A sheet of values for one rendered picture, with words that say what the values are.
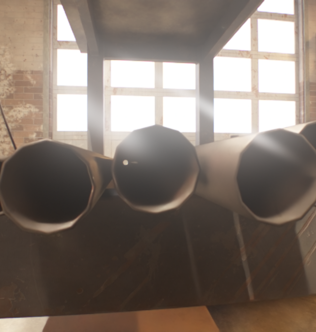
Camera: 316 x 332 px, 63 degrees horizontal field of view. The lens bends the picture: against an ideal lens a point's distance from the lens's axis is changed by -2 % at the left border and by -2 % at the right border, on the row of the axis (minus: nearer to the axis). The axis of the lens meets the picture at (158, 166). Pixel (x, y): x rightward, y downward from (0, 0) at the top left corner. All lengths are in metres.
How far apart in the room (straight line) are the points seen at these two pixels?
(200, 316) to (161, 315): 0.05
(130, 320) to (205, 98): 1.22
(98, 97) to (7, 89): 2.38
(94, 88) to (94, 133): 0.22
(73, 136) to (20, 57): 1.12
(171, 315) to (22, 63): 3.51
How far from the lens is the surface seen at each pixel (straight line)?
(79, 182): 0.16
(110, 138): 3.38
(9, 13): 3.97
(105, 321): 0.35
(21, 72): 3.66
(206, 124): 1.41
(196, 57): 1.51
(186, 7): 1.20
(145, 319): 0.35
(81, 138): 3.41
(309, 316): 0.49
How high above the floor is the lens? 0.23
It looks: 1 degrees down
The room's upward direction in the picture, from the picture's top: straight up
